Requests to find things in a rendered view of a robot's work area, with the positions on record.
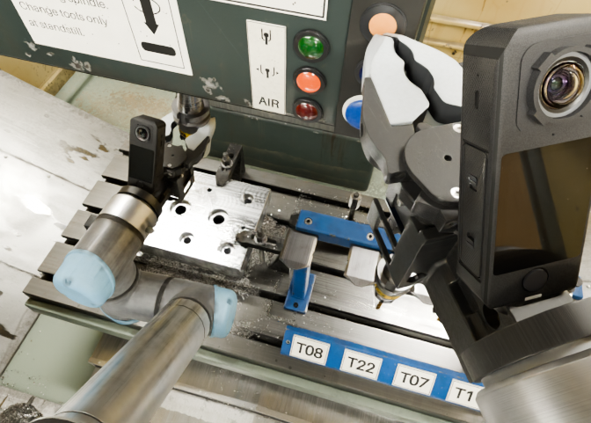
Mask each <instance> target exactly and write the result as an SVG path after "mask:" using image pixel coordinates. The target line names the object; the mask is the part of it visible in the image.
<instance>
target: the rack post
mask: <svg viewBox="0 0 591 423"><path fill-rule="evenodd" d="M315 279H316V275H315V274H313V273H310V267H305V268H302V269H298V270H294V273H293V277H292V280H291V283H290V286H289V289H288V294H287V297H286V301H285V303H284V309H286V310H292V311H296V312H299V313H303V314H306V312H307V309H308V305H309V301H310V296H311V292H312V289H313V285H314V282H315Z"/></svg>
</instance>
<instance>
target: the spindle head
mask: <svg viewBox="0 0 591 423"><path fill-rule="evenodd" d="M435 1H436V0H426V1H425V4H424V7H423V11H422V13H421V17H420V21H419V25H418V28H417V32H416V34H415V37H414V40H416V41H417V42H420V43H422V42H423V40H424V37H425V34H426V31H427V26H428V23H429V20H430V18H431V15H432V11H433V8H434V4H435ZM177 4H178V8H179V15H180V19H181V24H182V28H183V32H184V36H185V40H186V48H187V52H188V56H189V60H190V64H191V69H192V72H193V75H192V76H190V75H186V74H181V73H178V72H173V71H169V70H164V69H156V68H152V67H148V66H143V65H139V64H134V63H130V62H123V61H118V60H114V59H109V58H105V57H101V56H96V55H88V54H84V53H79V52H75V51H71V50H67V49H62V48H58V47H50V46H46V45H41V44H37V43H35V42H34V40H33V38H32V36H31V34H30V33H29V32H28V30H27V28H26V25H25V24H24V22H23V20H22V18H21V17H20V16H19V14H18V11H17V9H16V8H15V6H14V4H13V2H12V0H0V55H2V56H7V57H11V58H15V59H19V60H24V61H28V62H36V63H40V64H44V65H48V66H53V67H56V68H61V69H68V70H73V71H77V72H81V73H85V74H90V75H94V76H98V77H106V78H110V79H114V80H119V81H122V82H127V83H131V84H139V85H143V86H147V87H151V88H156V89H159V90H164V91H172V92H176V93H180V94H185V95H188V96H193V97H197V98H204V99H209V100H213V101H217V102H222V103H225V104H230V105H234V106H242V107H246V108H251V109H254V110H259V111H263V112H267V113H273V112H269V111H265V110H260V109H257V108H253V105H252V83H251V72H250V61H249V49H248V38H247V26H246V20H247V19H249V20H254V21H259V22H263V23H268V24H273V25H278V26H286V113H285V114H281V113H275V114H279V115H283V116H288V117H291V118H296V117H295V116H294V114H293V112H292V105H293V103H294V102H295V101H296V100H297V99H298V98H312V99H314V100H316V101H317V102H318V103H319V104H320V105H321V107H322V109H323V114H322V117H321V119H320V120H319V121H317V123H320V124H325V125H329V126H333V127H335V121H336V115H337V109H338V103H339V91H340V85H341V78H342V72H343V66H344V60H345V53H346V47H347V35H348V29H349V23H350V17H351V11H352V5H353V0H328V7H327V17H326V21H325V20H321V19H315V18H306V17H302V16H296V15H292V14H287V13H282V12H277V11H268V10H263V9H258V8H253V7H248V6H243V5H238V4H229V3H224V2H219V1H214V0H177ZM304 29H314V30H317V31H320V32H321V33H322V34H323V35H324V36H325V37H326V38H327V39H328V41H329V45H330V50H329V53H328V55H327V56H326V58H325V59H324V60H323V61H321V62H306V61H305V60H303V59H302V58H300V57H299V56H298V55H297V53H296V52H295V50H294V39H295V37H296V35H297V34H298V33H299V32H301V31H302V30H304ZM302 66H311V67H314V68H316V69H318V70H320V71H321V72H322V73H323V75H324V76H325V81H326V84H325V88H324V90H323V91H322V92H320V93H319V94H317V95H307V94H304V93H302V92H300V91H299V90H297V89H296V87H295V86H294V83H293V75H294V73H295V71H296V70H297V69H298V68H300V67H302ZM296 119H297V118H296Z"/></svg>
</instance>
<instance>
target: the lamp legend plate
mask: <svg viewBox="0 0 591 423"><path fill-rule="evenodd" d="M246 26H247V38H248V49H249V61H250V72H251V83H252V105H253V108H257V109H260V110H265V111H269V112H273V113H281V114H285V113H286V26H278V25H273V24H268V23H263V22H259V21H254V20H249V19H247V20H246Z"/></svg>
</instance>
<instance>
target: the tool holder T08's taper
mask: <svg viewBox="0 0 591 423"><path fill-rule="evenodd" d="M203 107H204V102H203V99H202V98H197V97H193V96H188V95H185V94H180V93H178V96H177V108H178V109H179V110H180V111H181V112H182V113H185V114H196V113H199V112H200V111H201V110H202V109H203Z"/></svg>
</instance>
